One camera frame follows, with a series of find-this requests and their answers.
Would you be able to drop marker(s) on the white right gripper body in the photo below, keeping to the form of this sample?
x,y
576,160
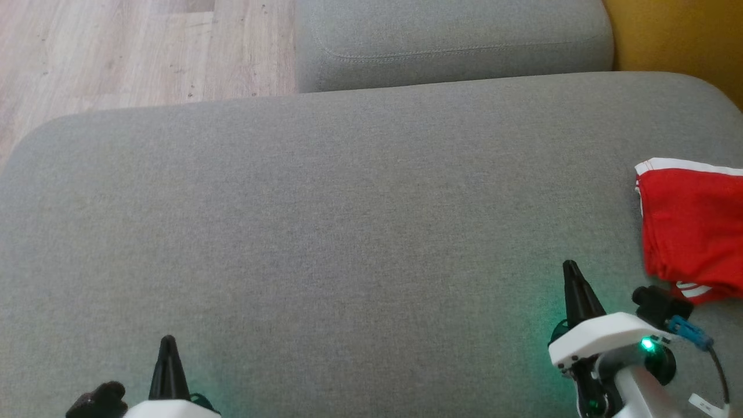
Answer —
x,y
603,337

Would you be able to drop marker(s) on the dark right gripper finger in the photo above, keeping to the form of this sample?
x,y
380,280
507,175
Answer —
x,y
589,305
573,302

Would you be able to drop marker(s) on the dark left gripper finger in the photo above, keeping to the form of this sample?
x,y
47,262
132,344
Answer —
x,y
177,380
161,377

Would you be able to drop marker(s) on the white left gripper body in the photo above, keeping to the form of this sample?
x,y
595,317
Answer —
x,y
174,409

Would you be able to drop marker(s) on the red shorts white hem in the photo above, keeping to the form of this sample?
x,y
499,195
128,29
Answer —
x,y
696,232

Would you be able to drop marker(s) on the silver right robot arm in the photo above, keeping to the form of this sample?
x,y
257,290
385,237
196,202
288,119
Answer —
x,y
644,400

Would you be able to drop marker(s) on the large grey sofa seat cushion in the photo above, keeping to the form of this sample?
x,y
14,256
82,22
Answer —
x,y
348,232

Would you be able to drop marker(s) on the small grey sofa cushion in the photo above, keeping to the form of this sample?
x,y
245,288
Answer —
x,y
464,35

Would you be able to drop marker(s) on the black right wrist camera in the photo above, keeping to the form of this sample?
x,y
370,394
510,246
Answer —
x,y
662,305

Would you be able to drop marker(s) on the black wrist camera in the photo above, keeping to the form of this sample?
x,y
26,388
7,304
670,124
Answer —
x,y
98,400
662,305

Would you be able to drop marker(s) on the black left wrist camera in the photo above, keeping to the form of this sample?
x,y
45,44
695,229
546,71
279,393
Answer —
x,y
98,400

